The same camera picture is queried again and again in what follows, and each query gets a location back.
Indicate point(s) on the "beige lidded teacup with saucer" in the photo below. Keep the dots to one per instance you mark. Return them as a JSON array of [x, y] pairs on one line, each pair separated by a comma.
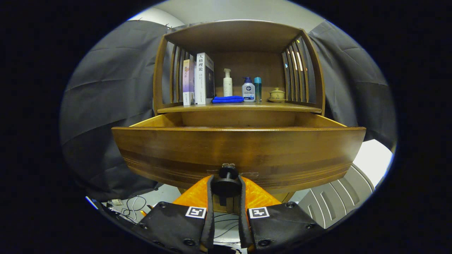
[[277, 94]]

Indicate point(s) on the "wooden drawer with black knob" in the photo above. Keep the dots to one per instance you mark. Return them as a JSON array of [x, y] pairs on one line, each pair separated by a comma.
[[240, 148]]

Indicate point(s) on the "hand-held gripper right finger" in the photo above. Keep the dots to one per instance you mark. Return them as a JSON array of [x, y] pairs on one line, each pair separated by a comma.
[[243, 225]]

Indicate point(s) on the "blue folded cloth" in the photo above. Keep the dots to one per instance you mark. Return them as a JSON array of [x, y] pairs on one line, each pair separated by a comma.
[[227, 100]]

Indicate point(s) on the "black backdrop cloth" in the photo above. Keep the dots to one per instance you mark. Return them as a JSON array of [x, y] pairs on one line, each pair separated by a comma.
[[106, 106]]

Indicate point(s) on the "thick white book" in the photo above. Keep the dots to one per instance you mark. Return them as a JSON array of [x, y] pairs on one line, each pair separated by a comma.
[[200, 81]]

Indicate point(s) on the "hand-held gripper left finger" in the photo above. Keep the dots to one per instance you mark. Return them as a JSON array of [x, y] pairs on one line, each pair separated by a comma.
[[210, 225]]

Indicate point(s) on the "purple book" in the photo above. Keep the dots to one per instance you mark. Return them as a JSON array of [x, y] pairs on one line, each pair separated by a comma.
[[188, 81]]

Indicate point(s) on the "white pump bottle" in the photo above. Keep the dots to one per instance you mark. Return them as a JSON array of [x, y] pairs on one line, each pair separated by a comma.
[[227, 86]]

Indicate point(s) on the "brown wooden cabinet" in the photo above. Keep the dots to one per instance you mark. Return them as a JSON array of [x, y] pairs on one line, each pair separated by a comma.
[[233, 35]]

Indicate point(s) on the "wooden countertop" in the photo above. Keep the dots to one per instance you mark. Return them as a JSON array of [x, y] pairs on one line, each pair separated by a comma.
[[247, 107]]

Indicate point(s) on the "slim teal bottle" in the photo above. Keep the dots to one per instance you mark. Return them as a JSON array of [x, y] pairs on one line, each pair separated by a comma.
[[257, 90]]

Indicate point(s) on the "white bottle with blue cap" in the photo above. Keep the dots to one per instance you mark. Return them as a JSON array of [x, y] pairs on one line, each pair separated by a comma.
[[248, 91]]

